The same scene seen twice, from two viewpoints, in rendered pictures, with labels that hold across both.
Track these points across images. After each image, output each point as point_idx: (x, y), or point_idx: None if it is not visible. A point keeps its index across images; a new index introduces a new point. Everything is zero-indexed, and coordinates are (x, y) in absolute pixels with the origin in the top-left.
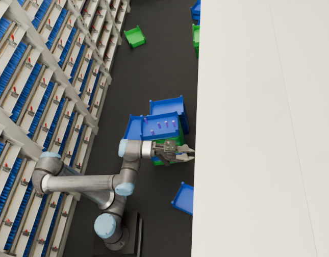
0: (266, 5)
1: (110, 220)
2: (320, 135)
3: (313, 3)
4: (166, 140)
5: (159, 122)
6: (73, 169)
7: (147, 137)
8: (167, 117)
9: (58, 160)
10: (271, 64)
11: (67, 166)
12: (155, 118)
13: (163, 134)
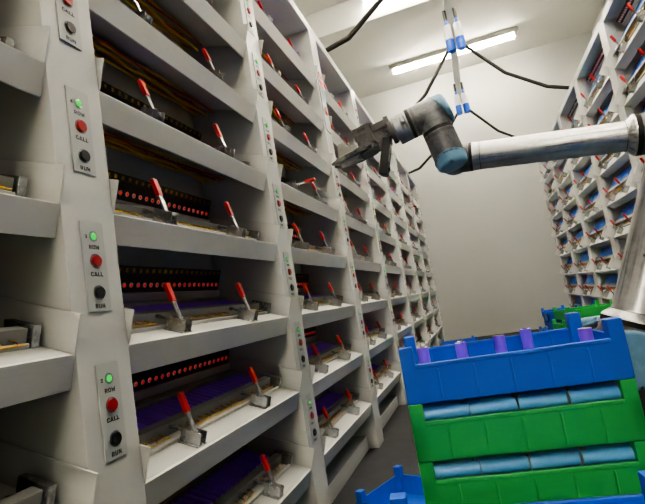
0: None
1: (589, 317)
2: None
3: None
4: (366, 125)
5: (492, 336)
6: None
7: (548, 341)
8: (470, 391)
9: None
10: None
11: None
12: (542, 380)
13: (472, 350)
